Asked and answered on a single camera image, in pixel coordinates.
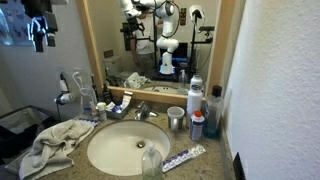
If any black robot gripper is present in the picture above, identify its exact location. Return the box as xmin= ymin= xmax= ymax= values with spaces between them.
xmin=21 ymin=0 xmax=58 ymax=52

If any white towel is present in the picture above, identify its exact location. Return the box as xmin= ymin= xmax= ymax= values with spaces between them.
xmin=19 ymin=119 xmax=94 ymax=180

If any black object at counter corner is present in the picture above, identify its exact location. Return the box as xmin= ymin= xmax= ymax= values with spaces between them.
xmin=233 ymin=153 xmax=246 ymax=180

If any clear plastic toothbrush holder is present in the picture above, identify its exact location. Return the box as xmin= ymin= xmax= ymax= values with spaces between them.
xmin=72 ymin=68 xmax=97 ymax=116

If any dark glass bottle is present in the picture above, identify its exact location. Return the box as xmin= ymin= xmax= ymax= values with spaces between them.
xmin=102 ymin=84 xmax=112 ymax=104

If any small white bottle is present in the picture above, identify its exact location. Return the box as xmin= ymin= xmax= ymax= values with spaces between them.
xmin=97 ymin=102 xmax=107 ymax=121

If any black bin with liner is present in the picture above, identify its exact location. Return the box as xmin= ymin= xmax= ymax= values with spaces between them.
xmin=0 ymin=105 xmax=58 ymax=164

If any blue white pill packet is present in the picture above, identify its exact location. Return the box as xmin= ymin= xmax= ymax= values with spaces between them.
xmin=78 ymin=118 xmax=100 ymax=127

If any white tube in tray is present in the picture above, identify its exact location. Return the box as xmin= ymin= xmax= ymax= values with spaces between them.
xmin=121 ymin=91 xmax=133 ymax=109

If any grey tray of toiletries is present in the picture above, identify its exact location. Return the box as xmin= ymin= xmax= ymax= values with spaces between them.
xmin=106 ymin=102 xmax=131 ymax=120

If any chrome sink faucet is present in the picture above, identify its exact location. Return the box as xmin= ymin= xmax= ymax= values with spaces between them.
xmin=134 ymin=101 xmax=158 ymax=120

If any white oval sink basin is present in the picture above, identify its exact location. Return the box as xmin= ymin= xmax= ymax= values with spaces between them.
xmin=87 ymin=120 xmax=171 ymax=176

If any grey green mug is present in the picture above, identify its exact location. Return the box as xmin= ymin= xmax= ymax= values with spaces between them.
xmin=167 ymin=106 xmax=185 ymax=131

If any tall white spray bottle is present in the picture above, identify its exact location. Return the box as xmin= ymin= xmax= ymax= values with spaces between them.
xmin=186 ymin=85 xmax=203 ymax=127

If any clear soap pump bottle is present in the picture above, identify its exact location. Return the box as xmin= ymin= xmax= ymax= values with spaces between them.
xmin=141 ymin=141 xmax=164 ymax=180

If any blue mouthwash bottle black cap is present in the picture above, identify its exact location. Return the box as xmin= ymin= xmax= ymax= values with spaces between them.
xmin=203 ymin=85 xmax=224 ymax=138

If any blue white toothpaste box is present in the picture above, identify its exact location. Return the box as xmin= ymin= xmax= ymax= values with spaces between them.
xmin=162 ymin=144 xmax=206 ymax=173

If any blue wall picture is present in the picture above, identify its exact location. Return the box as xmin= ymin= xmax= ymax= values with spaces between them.
xmin=0 ymin=0 xmax=32 ymax=46

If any white wall hair dryer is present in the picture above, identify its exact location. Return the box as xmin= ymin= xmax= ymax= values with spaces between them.
xmin=54 ymin=74 xmax=75 ymax=105

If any wood framed wall mirror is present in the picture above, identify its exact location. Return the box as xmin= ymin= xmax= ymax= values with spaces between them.
xmin=76 ymin=0 xmax=236 ymax=86

